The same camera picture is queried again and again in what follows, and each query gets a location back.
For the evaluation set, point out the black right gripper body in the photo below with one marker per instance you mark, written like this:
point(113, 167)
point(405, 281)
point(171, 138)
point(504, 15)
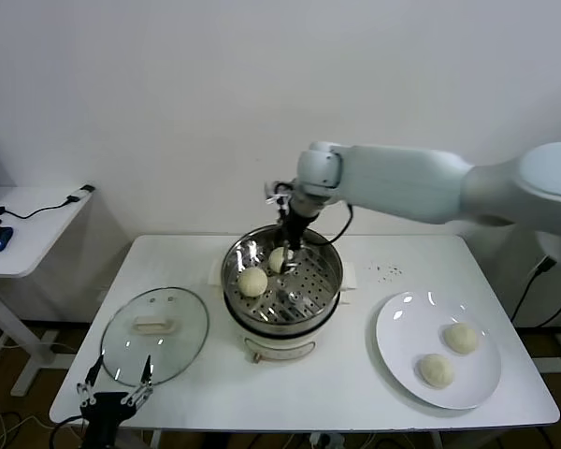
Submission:
point(298, 231)

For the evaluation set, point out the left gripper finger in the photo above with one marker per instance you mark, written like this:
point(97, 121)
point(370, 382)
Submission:
point(93, 372)
point(146, 372)

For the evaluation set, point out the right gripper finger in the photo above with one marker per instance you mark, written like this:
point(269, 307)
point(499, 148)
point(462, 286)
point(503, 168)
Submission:
point(296, 259)
point(287, 252)

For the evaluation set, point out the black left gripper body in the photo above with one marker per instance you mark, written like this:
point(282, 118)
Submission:
point(104, 411)

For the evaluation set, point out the white steamed baozi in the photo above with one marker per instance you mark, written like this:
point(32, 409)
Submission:
point(252, 283)
point(276, 259)
point(435, 371)
point(460, 337)

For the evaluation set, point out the glass pot lid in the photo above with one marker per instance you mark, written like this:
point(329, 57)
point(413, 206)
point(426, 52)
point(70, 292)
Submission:
point(168, 346)

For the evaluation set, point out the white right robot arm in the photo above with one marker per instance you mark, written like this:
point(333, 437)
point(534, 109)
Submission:
point(402, 182)

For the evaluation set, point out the stainless steel steamer basket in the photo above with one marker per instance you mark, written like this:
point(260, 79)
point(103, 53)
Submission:
point(308, 290)

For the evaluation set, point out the white round plate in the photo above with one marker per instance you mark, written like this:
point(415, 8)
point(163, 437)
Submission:
point(402, 337)

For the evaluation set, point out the white side desk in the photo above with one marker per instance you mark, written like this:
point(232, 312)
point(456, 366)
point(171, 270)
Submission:
point(33, 243)

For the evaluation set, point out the white power strip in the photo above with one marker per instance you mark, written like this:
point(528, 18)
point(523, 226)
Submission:
point(327, 440)

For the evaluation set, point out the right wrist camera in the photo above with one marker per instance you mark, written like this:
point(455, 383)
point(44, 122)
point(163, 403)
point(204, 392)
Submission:
point(276, 192)

